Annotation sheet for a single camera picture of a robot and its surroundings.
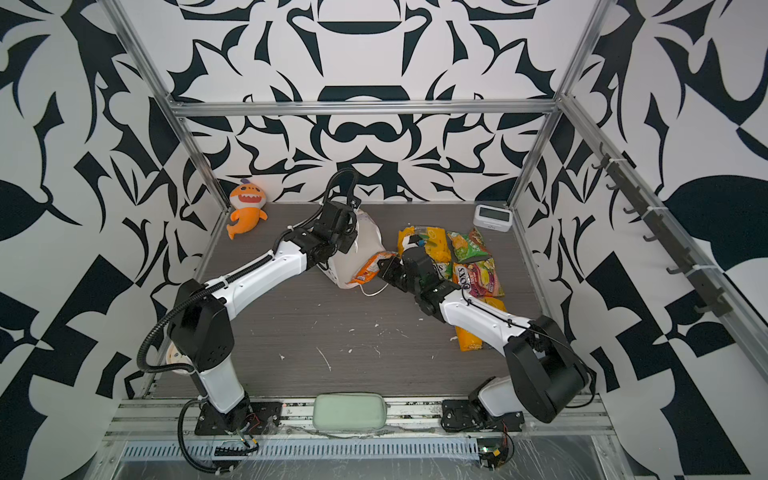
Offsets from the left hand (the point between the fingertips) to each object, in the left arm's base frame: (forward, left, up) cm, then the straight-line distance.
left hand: (342, 219), depth 86 cm
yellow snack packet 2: (-29, -34, -18) cm, 48 cm away
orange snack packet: (-11, -7, -9) cm, 16 cm away
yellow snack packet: (+5, -29, -17) cm, 34 cm away
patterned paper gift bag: (-5, 0, -15) cm, 16 cm away
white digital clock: (+16, -53, -19) cm, 58 cm away
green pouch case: (-45, -2, -19) cm, 49 cm away
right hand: (-12, -10, -5) cm, 16 cm away
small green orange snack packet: (+3, -40, -19) cm, 45 cm away
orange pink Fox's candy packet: (-9, -42, -19) cm, 47 cm away
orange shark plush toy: (+24, +37, -14) cm, 46 cm away
